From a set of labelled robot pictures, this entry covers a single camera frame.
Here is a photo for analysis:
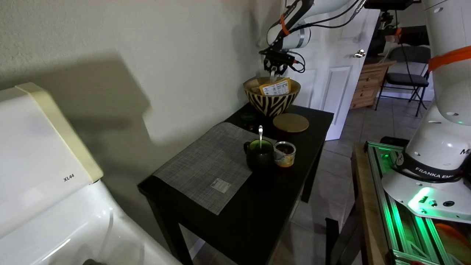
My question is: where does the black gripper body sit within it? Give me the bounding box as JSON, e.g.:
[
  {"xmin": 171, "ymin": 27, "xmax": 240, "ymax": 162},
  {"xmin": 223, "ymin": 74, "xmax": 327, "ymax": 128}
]
[{"xmin": 259, "ymin": 46, "xmax": 299, "ymax": 70}]

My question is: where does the zebra pattern bowl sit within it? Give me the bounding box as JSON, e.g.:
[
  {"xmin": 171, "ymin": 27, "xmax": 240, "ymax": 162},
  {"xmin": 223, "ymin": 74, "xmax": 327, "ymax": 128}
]
[{"xmin": 243, "ymin": 75, "xmax": 302, "ymax": 118}]

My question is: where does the yellow labelled food packet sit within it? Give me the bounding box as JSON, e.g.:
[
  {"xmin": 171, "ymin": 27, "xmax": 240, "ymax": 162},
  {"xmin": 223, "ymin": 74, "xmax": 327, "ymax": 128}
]
[{"xmin": 257, "ymin": 78, "xmax": 295, "ymax": 99}]

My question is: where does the round cork coaster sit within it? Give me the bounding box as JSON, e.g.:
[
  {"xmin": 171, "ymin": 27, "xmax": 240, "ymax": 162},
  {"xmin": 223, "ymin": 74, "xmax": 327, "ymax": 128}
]
[{"xmin": 273, "ymin": 112, "xmax": 311, "ymax": 134}]

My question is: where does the white panel door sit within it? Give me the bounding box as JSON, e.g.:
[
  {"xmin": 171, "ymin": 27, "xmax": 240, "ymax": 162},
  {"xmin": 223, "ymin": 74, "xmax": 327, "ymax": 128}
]
[{"xmin": 293, "ymin": 6, "xmax": 383, "ymax": 143}]

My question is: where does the small cup of coffee beans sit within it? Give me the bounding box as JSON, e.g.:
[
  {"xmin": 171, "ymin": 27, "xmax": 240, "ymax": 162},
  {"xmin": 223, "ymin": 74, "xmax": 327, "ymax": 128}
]
[{"xmin": 273, "ymin": 140, "xmax": 298, "ymax": 170}]

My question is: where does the dark green mug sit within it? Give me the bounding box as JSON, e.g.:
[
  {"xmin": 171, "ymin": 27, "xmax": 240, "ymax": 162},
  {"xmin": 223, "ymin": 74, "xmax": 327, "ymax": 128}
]
[{"xmin": 243, "ymin": 139, "xmax": 277, "ymax": 173}]

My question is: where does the wooden drawer chest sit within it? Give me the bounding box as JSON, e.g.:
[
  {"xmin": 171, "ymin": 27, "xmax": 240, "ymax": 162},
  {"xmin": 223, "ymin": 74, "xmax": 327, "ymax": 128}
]
[{"xmin": 349, "ymin": 59, "xmax": 395, "ymax": 111}]

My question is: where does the grey woven placemat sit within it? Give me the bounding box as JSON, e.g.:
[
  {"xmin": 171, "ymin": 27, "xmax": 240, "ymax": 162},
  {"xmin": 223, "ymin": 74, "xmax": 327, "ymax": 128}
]
[{"xmin": 152, "ymin": 121, "xmax": 262, "ymax": 217}]

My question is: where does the black folding chair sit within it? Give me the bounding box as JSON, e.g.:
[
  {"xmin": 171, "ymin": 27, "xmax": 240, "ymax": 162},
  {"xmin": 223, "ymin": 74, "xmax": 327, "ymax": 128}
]
[{"xmin": 376, "ymin": 45, "xmax": 433, "ymax": 120}]

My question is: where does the white placemat label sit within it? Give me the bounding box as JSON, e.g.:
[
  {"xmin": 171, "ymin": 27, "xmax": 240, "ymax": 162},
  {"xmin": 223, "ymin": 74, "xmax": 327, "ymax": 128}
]
[{"xmin": 209, "ymin": 177, "xmax": 234, "ymax": 195}]

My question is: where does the black side table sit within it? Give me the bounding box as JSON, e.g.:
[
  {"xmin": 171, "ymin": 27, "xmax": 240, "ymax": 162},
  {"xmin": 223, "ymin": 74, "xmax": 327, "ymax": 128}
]
[{"xmin": 137, "ymin": 102, "xmax": 336, "ymax": 265}]

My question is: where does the wooden robot cart top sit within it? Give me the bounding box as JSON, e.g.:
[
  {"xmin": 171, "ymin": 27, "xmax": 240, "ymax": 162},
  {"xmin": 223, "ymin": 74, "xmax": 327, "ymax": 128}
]
[{"xmin": 352, "ymin": 143, "xmax": 395, "ymax": 265}]

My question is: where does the white panel with cream edge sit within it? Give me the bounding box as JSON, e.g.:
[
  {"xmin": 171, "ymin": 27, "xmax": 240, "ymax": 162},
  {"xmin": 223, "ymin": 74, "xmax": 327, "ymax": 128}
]
[{"xmin": 0, "ymin": 81, "xmax": 106, "ymax": 239}]

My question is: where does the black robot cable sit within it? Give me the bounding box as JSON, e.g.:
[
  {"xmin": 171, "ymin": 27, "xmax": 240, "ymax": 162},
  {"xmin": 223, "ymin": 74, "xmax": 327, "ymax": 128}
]
[{"xmin": 293, "ymin": 0, "xmax": 368, "ymax": 30}]

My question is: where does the green lit aluminium frame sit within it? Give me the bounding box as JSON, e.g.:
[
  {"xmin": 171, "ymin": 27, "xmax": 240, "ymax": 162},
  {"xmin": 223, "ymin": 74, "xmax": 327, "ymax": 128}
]
[{"xmin": 367, "ymin": 140, "xmax": 471, "ymax": 265}]

